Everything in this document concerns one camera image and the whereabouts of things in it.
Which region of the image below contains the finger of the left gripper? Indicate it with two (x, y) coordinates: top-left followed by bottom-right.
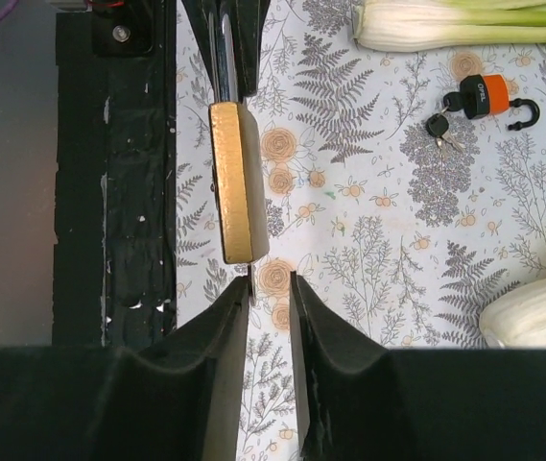
(181, 0), (220, 103)
(231, 0), (271, 96)

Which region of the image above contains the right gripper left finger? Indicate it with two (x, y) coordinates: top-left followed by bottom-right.
(0, 277), (249, 460)

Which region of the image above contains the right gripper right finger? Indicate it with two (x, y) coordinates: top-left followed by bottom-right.
(290, 275), (546, 460)

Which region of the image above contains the large brass padlock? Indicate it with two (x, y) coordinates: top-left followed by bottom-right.
(209, 1), (270, 264)

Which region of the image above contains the orange padlock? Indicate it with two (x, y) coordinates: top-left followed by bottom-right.
(459, 74), (540, 132)

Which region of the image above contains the black key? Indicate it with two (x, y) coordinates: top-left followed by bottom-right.
(425, 91), (464, 154)

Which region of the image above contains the celery stalk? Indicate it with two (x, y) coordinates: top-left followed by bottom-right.
(354, 1), (546, 53)

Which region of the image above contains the floral table mat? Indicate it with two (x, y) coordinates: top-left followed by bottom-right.
(177, 1), (546, 460)

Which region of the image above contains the yellow napa cabbage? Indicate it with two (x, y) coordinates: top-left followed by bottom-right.
(479, 278), (546, 349)

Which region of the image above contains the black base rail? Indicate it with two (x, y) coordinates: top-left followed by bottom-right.
(52, 1), (177, 350)

